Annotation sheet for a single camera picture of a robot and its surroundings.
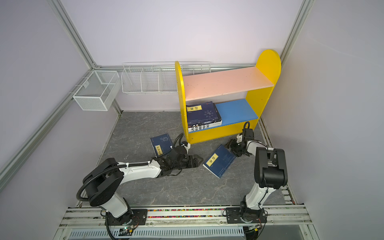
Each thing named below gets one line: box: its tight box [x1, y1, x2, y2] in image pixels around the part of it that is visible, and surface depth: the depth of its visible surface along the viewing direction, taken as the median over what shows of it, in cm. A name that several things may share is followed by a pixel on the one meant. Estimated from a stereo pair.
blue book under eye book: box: [150, 133, 173, 157], surface depth 103 cm
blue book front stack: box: [188, 116, 222, 128], surface depth 87 cm
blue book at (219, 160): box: [202, 144, 237, 179], surface depth 93 cm
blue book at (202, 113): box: [186, 101, 222, 127], surface depth 89 cm
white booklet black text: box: [187, 121, 223, 133], surface depth 91 cm
